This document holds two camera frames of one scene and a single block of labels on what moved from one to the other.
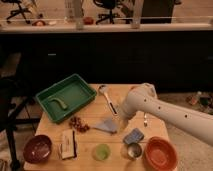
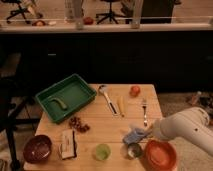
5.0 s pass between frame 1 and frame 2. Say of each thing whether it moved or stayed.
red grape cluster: stayed
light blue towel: moved
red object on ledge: stayed
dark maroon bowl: stayed
